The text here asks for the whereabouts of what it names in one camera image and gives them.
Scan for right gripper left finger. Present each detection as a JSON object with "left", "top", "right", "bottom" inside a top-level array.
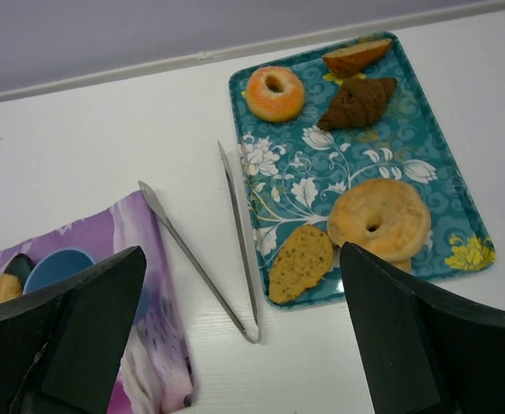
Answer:
[{"left": 0, "top": 246, "right": 147, "bottom": 413}]

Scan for teal floral tray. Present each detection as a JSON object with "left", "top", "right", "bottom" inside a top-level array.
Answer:
[{"left": 229, "top": 34, "right": 496, "bottom": 287}]

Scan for blue plastic cup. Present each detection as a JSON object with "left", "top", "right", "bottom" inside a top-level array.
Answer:
[{"left": 22, "top": 248, "right": 152, "bottom": 327}]

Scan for speckled bread slice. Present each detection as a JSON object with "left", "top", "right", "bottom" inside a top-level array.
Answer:
[{"left": 268, "top": 224, "right": 334, "bottom": 304}]

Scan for metal tongs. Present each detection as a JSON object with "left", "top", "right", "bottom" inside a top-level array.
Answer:
[{"left": 138, "top": 141, "right": 261, "bottom": 344}]

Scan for flat round bread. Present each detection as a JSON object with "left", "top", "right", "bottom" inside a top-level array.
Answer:
[{"left": 390, "top": 258, "right": 412, "bottom": 273}]

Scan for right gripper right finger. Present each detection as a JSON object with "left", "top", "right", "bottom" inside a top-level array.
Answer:
[{"left": 340, "top": 242, "right": 505, "bottom": 413}]

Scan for orange glazed donut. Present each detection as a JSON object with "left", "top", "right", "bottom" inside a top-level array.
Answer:
[{"left": 245, "top": 66, "right": 306, "bottom": 122}]

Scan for dark chocolate bread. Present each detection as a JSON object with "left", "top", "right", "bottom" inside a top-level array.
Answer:
[{"left": 317, "top": 78, "right": 398, "bottom": 131}]

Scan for tan bagel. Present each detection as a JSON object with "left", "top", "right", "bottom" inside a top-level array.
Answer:
[{"left": 327, "top": 179, "right": 431, "bottom": 262}]

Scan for brown bread wedge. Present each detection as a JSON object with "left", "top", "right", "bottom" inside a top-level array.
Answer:
[{"left": 322, "top": 38, "right": 393, "bottom": 78}]

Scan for purple snowflake placemat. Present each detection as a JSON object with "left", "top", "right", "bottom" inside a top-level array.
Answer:
[{"left": 0, "top": 191, "right": 193, "bottom": 413}]

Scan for long yellow bread loaf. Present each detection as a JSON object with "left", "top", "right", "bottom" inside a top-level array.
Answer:
[{"left": 0, "top": 273, "right": 22, "bottom": 304}]

